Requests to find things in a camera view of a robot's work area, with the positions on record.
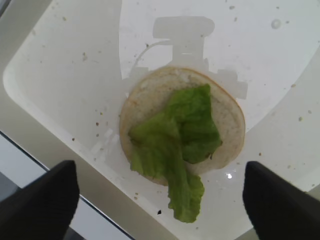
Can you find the bun bottom on tray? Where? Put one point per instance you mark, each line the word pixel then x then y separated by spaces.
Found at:
pixel 151 94

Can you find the green lettuce leaf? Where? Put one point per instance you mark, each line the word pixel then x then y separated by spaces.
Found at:
pixel 182 132

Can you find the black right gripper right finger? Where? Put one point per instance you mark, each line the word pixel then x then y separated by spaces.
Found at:
pixel 277 209

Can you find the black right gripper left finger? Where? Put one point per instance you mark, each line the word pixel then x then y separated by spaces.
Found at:
pixel 44 209

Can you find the metal tray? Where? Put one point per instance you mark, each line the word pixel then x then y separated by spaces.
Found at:
pixel 67 66

